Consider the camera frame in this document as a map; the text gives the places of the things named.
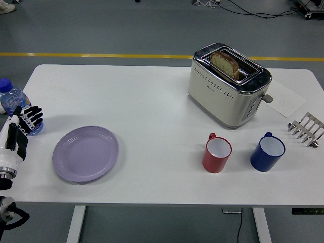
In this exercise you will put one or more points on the clear drink bottle blue cap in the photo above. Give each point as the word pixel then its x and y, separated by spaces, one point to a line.
pixel 10 97

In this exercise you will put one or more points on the blue mug white inside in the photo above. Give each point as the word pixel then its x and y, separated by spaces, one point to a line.
pixel 262 160

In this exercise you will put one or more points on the cream and chrome toaster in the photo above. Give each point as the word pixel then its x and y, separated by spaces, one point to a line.
pixel 217 101

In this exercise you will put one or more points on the grey box under table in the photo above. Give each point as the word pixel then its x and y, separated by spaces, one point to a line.
pixel 230 210

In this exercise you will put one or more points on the black table control panel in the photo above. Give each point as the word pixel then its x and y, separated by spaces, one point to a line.
pixel 307 211

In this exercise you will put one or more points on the silver metal toast rack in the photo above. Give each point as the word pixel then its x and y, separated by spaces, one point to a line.
pixel 307 126

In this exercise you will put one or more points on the white paper sheet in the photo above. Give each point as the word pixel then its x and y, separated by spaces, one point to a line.
pixel 286 98

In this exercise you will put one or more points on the red mug white inside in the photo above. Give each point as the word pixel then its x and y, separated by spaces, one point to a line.
pixel 213 162

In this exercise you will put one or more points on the brown bread slice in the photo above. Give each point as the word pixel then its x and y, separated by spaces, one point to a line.
pixel 224 63

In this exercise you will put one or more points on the purple round plate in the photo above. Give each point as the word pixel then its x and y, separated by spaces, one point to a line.
pixel 84 154

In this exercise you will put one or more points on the white table leg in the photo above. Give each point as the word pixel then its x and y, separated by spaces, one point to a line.
pixel 76 225
pixel 262 225

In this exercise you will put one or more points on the metal frame equipment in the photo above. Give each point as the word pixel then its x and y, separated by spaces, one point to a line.
pixel 312 10

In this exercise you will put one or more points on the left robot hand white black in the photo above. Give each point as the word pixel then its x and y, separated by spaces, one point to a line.
pixel 10 154

